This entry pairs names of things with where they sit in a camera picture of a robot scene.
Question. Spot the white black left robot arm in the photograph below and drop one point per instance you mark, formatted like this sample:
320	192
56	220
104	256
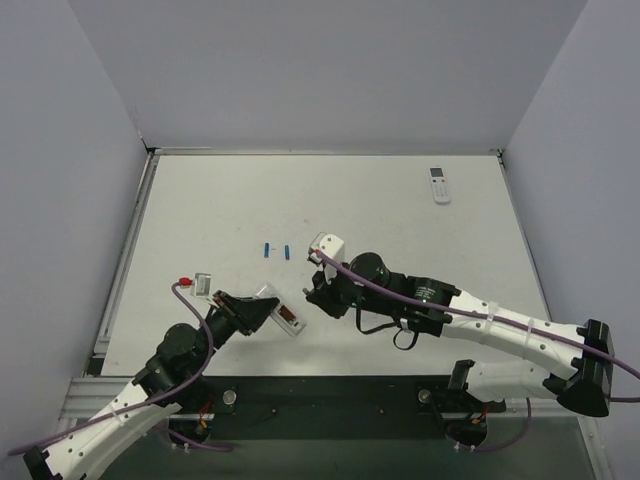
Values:
170	381

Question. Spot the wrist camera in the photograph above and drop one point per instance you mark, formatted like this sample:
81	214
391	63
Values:
199	285
330	246

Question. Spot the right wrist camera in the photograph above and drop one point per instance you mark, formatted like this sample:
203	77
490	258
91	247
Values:
330	246

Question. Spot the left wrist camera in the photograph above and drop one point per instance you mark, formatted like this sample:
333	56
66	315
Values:
199	285

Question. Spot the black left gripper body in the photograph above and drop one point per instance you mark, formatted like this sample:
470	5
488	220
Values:
232	312

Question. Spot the small white remote control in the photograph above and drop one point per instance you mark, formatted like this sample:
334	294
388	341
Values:
439	186

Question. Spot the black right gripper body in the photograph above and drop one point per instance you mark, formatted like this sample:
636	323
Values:
329	289

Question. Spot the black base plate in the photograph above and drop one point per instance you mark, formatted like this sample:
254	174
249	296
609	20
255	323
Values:
233	409

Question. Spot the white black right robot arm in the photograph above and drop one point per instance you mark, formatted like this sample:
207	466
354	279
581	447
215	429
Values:
570	364

